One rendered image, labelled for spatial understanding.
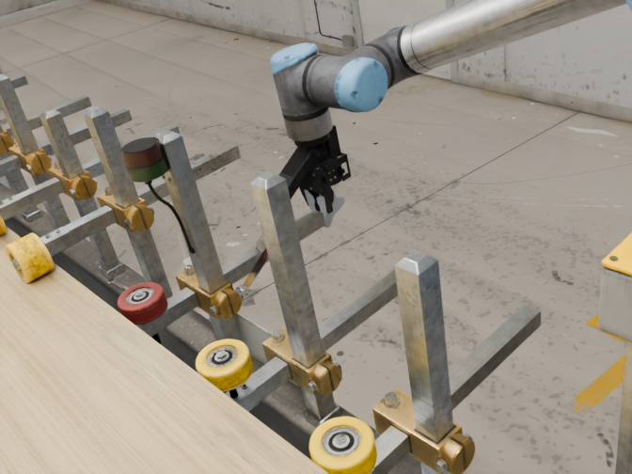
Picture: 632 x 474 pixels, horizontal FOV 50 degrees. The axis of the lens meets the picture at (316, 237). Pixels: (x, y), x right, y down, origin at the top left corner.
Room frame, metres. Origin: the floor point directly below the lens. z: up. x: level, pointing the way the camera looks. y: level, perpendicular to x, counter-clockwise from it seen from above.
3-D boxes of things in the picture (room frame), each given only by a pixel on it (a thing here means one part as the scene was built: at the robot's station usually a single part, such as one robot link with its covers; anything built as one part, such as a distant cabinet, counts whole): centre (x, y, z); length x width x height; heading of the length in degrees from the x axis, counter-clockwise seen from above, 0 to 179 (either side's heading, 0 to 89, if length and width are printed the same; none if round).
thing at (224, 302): (1.03, 0.21, 0.85); 0.14 x 0.06 x 0.05; 37
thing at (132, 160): (0.98, 0.24, 1.16); 0.06 x 0.06 x 0.02
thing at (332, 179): (1.24, -0.04, 0.97); 0.09 x 0.08 x 0.12; 126
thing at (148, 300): (0.97, 0.32, 0.85); 0.08 x 0.08 x 0.11
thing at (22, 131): (1.61, 0.65, 0.93); 0.04 x 0.04 x 0.48; 37
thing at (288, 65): (1.23, -0.03, 1.14); 0.10 x 0.09 x 0.12; 42
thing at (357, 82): (1.16, -0.11, 1.14); 0.12 x 0.12 x 0.09; 42
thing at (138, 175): (0.98, 0.24, 1.13); 0.06 x 0.06 x 0.02
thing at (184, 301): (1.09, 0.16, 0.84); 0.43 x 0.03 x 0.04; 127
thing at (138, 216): (1.23, 0.36, 0.95); 0.14 x 0.06 x 0.05; 37
